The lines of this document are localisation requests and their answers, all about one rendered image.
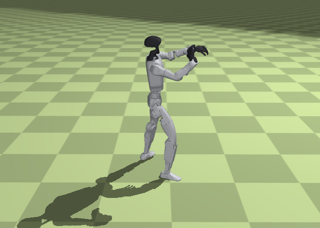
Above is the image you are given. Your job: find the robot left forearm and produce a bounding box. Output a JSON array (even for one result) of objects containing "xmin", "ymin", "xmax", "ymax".
[{"xmin": 168, "ymin": 46, "xmax": 190, "ymax": 58}]

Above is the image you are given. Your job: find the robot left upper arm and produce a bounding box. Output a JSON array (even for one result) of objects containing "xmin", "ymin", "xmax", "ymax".
[{"xmin": 158, "ymin": 52, "xmax": 175, "ymax": 61}]

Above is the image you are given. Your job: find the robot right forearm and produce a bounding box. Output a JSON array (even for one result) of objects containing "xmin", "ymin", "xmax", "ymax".
[{"xmin": 175, "ymin": 59, "xmax": 198, "ymax": 78}]

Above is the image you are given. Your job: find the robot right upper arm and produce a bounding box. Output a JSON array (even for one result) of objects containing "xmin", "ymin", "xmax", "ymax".
[{"xmin": 150, "ymin": 65, "xmax": 182, "ymax": 81}]

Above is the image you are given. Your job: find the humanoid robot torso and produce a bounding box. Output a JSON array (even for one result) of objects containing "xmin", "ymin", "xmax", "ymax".
[{"xmin": 146, "ymin": 54, "xmax": 164, "ymax": 110}]

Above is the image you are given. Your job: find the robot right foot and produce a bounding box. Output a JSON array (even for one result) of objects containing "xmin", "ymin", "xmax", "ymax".
[{"xmin": 160, "ymin": 171, "xmax": 182, "ymax": 181}]

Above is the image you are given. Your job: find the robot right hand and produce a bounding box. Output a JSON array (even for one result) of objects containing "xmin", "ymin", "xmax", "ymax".
[{"xmin": 186, "ymin": 45, "xmax": 198, "ymax": 63}]

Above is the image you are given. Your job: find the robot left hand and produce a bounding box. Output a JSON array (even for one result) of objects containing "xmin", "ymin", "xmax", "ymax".
[{"xmin": 193, "ymin": 46, "xmax": 208, "ymax": 56}]

